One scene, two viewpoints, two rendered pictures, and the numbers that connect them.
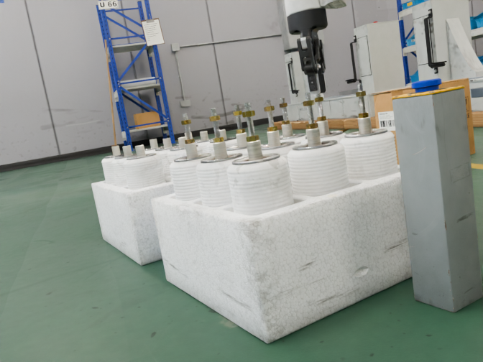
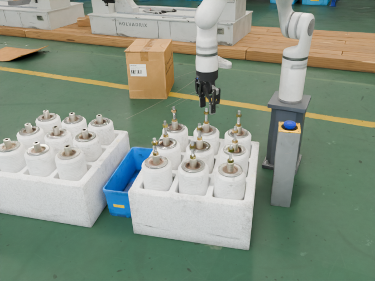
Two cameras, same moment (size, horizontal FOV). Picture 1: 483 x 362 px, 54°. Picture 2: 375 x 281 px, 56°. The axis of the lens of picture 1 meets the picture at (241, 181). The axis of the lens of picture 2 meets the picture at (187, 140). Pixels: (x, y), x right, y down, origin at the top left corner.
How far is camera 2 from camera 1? 91 cm
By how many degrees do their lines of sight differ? 49
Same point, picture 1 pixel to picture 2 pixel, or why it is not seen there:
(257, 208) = (239, 194)
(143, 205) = (89, 189)
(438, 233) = (289, 182)
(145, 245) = (91, 214)
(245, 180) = (236, 184)
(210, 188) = (197, 185)
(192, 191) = (166, 183)
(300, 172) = not seen: hidden behind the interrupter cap
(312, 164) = (242, 162)
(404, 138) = (281, 147)
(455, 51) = not seen: outside the picture
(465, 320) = (296, 209)
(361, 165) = not seen: hidden behind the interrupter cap
